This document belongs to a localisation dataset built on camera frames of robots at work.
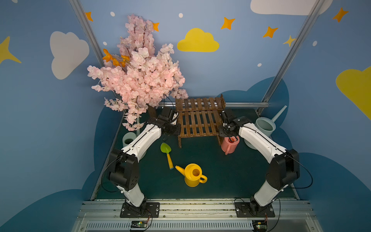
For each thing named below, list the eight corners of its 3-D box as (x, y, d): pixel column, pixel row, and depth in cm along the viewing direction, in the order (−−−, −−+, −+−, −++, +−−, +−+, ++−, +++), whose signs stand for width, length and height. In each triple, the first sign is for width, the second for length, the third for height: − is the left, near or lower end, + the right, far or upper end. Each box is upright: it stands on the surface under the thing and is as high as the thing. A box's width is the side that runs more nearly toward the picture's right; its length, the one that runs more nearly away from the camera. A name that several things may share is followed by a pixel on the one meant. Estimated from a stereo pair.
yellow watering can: (190, 193, 81) (191, 188, 72) (177, 172, 88) (176, 165, 80) (205, 183, 84) (207, 177, 76) (191, 163, 92) (192, 156, 83)
